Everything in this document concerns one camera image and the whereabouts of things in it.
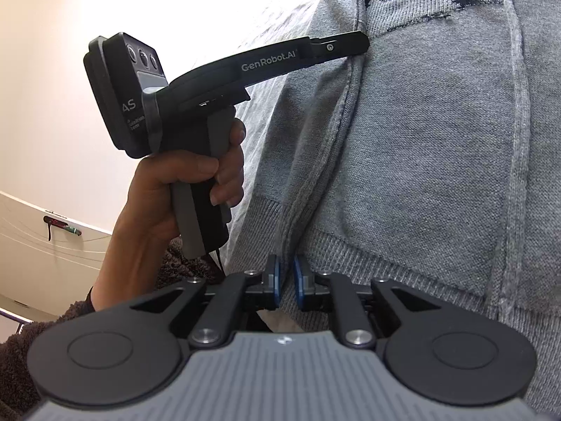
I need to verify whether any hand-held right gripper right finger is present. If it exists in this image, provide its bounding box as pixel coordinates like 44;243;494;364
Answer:
293;254;443;347

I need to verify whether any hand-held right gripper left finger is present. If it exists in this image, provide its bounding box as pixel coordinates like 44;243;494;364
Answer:
129;253;283;347

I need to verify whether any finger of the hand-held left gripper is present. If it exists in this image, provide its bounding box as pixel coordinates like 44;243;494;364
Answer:
302;31;370;66

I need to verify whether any grey knitted cat-pattern sweater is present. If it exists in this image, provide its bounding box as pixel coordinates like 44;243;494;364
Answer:
219;0;561;421

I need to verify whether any person's left hand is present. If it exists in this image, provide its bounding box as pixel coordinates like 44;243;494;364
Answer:
111;119;246;252

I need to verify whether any beige wardrobe panel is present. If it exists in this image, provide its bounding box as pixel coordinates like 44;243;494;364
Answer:
0;191;114;321

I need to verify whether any red green handle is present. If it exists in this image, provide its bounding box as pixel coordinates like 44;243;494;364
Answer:
43;215;82;241

